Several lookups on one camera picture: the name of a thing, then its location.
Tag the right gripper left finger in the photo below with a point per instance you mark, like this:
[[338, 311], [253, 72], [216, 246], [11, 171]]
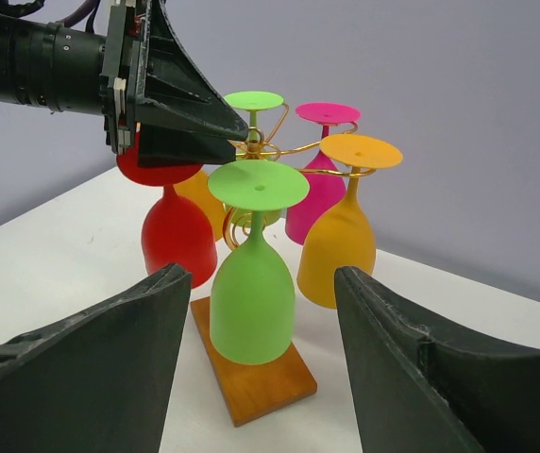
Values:
[[98, 380]]

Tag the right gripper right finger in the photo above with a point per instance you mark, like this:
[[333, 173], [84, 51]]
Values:
[[423, 383]]

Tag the wooden rack base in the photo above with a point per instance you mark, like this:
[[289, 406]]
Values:
[[253, 391]]

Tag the pink wine glass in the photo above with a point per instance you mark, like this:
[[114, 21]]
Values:
[[325, 190]]

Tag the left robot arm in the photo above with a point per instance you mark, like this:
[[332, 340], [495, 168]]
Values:
[[54, 65]]

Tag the red wine glass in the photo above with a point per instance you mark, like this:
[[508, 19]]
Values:
[[175, 230]]

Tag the orange wine glass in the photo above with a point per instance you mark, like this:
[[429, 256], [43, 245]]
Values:
[[343, 236], [196, 189]]

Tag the green wine glass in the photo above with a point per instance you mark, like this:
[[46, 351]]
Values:
[[257, 145], [253, 294]]

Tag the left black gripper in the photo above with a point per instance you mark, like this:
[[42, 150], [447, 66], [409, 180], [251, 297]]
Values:
[[171, 94]]

